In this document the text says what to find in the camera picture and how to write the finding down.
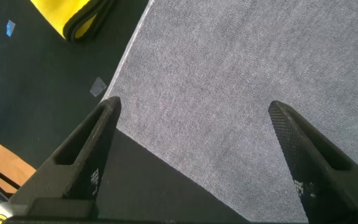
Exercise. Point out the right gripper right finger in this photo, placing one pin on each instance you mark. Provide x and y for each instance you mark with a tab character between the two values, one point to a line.
322	174

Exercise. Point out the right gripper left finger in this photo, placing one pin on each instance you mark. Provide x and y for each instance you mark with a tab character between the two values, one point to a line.
82	155

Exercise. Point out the grey towel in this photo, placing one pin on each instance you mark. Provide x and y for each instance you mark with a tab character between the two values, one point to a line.
213	77

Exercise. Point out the grey tape piece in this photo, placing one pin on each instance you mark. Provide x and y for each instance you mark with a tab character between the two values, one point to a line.
10	28
98	86

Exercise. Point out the yellow microfiber towel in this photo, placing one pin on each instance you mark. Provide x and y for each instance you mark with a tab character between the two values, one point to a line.
57	12

